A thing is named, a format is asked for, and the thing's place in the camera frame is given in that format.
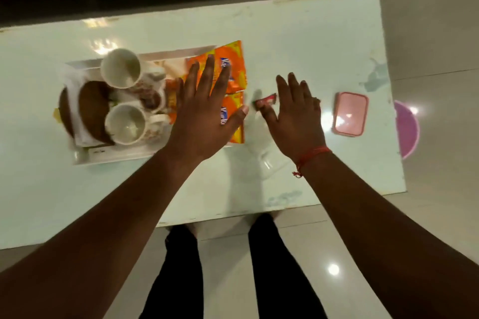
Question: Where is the person's left hand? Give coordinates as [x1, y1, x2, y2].
[163, 54, 249, 162]

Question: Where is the person's leg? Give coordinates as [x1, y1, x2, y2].
[248, 213, 328, 319]
[139, 223, 205, 319]

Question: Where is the floral mug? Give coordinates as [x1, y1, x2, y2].
[104, 102, 172, 147]
[100, 48, 167, 90]

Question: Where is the person's right hand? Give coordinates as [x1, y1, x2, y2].
[255, 72, 327, 164]

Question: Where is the person's right forearm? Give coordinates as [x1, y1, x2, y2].
[299, 150, 479, 319]

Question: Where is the clear plastic container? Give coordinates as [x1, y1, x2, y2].
[245, 139, 292, 181]

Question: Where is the stack of white napkins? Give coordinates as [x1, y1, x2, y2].
[62, 67, 106, 148]

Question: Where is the person's left forearm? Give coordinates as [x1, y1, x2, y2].
[0, 147, 203, 319]

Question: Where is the red thread bracelet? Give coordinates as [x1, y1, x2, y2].
[292, 146, 333, 178]

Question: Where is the person's right leg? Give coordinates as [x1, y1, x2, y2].
[248, 213, 328, 319]

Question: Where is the pink rectangular lid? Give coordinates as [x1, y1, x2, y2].
[332, 92, 370, 138]

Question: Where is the person's left leg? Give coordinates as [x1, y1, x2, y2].
[139, 223, 205, 319]

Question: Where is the white floral tray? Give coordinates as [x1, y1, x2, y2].
[61, 45, 247, 165]

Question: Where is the red candy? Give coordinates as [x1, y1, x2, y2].
[255, 93, 278, 108]

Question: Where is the pink plastic bin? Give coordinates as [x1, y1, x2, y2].
[393, 100, 421, 160]

